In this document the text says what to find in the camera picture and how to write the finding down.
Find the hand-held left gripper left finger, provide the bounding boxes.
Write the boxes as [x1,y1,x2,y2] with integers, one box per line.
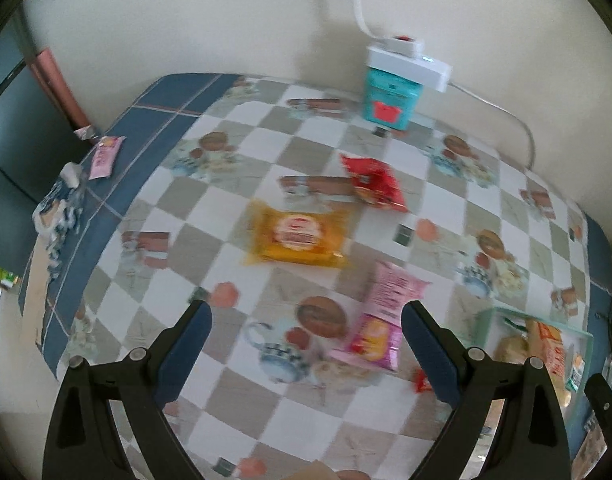
[42,300,214,480]

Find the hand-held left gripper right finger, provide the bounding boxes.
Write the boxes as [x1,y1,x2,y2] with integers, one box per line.
[402,301,572,480]

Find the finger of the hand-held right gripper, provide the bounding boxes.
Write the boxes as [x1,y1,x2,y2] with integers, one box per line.
[584,372,612,453]

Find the green and white snack packet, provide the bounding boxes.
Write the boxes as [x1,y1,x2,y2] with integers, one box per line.
[564,352,587,394]

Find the pink snack packet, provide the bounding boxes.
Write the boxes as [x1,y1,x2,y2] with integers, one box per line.
[330,259,433,374]

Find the white tray with teal rim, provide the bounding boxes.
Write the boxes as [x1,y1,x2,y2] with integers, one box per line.
[473,307,595,461]

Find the orange clear snack packet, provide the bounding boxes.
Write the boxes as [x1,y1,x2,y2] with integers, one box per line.
[525,318,570,386]

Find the small red candy packet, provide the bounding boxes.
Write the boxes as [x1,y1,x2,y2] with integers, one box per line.
[413,367,437,394]

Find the cookie in clear wrapper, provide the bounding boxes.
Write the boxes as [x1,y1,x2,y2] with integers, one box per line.
[493,332,532,366]

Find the checkered printed tablecloth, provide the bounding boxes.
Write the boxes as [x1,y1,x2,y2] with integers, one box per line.
[18,73,612,480]

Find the yellow snack packet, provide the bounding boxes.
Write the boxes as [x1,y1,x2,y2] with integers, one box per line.
[243,198,355,269]

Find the red snack packet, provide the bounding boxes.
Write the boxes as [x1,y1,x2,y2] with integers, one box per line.
[339,153,409,213]

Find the blue and white cloth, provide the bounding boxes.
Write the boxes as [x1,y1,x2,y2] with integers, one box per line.
[31,184,87,281]

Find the green printed bag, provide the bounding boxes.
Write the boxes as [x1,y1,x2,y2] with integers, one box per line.
[0,259,19,291]

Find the white crumpled wrapper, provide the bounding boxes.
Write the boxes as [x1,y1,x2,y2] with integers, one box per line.
[60,161,84,189]

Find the small pink packet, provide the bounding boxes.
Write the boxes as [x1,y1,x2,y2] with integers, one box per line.
[88,135,126,181]

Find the teal printed box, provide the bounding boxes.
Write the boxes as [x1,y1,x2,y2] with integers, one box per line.
[362,64,425,132]

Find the dark cabinet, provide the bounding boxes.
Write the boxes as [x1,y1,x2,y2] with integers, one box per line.
[0,25,87,271]

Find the brown wooden strip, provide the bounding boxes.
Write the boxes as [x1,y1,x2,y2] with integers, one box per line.
[28,47,94,131]

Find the white flat device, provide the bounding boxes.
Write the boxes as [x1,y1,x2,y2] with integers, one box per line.
[366,44,453,94]

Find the grey cable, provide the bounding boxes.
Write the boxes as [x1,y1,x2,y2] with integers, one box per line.
[448,81,537,169]

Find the white power cable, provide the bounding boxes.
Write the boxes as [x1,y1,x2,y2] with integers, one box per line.
[352,0,387,42]

